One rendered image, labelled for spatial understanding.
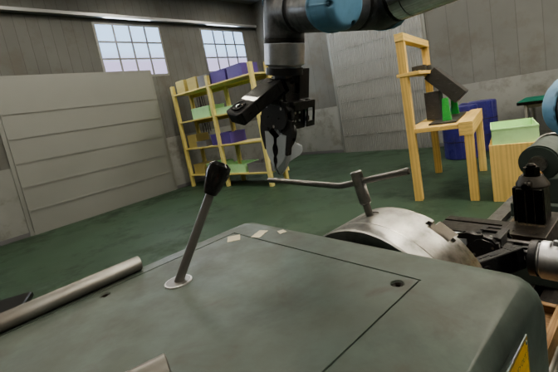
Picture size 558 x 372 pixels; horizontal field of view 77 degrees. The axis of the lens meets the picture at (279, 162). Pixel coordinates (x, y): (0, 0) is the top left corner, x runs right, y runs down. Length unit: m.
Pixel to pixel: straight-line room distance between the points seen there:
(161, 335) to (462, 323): 0.28
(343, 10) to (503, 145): 4.08
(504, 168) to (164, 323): 4.37
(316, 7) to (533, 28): 7.84
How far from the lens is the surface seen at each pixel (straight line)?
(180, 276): 0.50
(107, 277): 0.57
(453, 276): 0.42
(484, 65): 8.44
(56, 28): 8.63
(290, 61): 0.65
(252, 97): 0.64
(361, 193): 0.66
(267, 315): 0.38
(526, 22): 8.36
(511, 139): 4.57
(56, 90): 8.24
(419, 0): 0.61
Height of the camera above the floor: 1.45
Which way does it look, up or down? 8 degrees down
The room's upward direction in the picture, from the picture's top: 10 degrees counter-clockwise
